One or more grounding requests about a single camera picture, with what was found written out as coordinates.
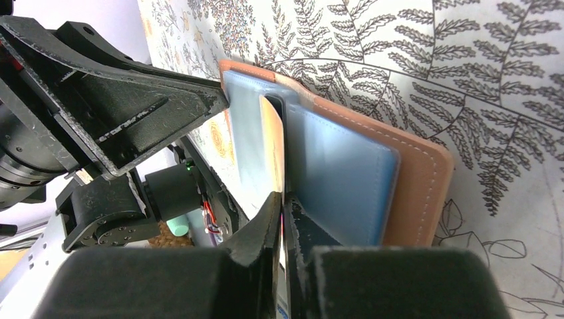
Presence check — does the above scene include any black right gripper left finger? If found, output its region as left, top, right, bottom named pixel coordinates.
left=33, top=192, right=282, bottom=318

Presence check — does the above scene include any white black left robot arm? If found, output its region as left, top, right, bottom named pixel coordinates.
left=1, top=15, right=228, bottom=318

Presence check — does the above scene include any pink leather card holder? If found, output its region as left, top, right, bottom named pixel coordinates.
left=219, top=60, right=454, bottom=247

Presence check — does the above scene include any floral patterned table mat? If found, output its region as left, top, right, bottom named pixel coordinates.
left=138, top=1, right=563, bottom=318

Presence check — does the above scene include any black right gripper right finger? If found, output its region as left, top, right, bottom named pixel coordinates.
left=284, top=196, right=509, bottom=318

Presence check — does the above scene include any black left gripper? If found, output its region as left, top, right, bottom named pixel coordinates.
left=1, top=15, right=229, bottom=211

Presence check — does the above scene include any yellow card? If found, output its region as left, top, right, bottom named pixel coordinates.
left=259, top=96, right=285, bottom=193

